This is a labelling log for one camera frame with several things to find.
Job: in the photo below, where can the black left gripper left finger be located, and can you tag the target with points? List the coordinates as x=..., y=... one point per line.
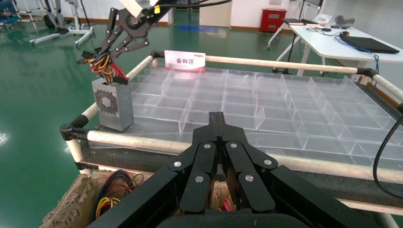
x=195, y=176

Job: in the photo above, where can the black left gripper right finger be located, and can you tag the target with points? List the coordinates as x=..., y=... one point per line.
x=248, y=179

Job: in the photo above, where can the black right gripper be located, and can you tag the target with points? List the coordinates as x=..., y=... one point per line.
x=133, y=25

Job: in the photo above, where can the white pole stand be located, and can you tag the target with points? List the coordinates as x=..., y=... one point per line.
x=76, y=19

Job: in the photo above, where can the red white sign card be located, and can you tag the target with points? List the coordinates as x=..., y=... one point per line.
x=185, y=61

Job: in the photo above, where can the clear acrylic divider tray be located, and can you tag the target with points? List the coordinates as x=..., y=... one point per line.
x=239, y=104

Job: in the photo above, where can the white panel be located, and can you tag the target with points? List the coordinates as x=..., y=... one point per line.
x=215, y=14

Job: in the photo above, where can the cardboard divider box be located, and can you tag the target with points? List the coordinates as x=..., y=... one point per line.
x=72, y=204

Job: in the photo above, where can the red cabinet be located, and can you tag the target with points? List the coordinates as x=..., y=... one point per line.
x=273, y=20

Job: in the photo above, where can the white desk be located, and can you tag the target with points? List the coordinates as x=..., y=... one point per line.
x=327, y=47

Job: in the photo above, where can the black notebook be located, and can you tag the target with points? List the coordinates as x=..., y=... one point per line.
x=292, y=21

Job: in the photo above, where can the white paper booklet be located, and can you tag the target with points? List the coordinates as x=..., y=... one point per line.
x=322, y=19

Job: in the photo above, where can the black laptop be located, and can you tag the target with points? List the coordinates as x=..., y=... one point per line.
x=368, y=44

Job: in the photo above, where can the grey headset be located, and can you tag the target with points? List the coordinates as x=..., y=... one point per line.
x=343, y=20

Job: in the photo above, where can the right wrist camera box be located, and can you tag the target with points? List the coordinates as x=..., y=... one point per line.
x=138, y=3

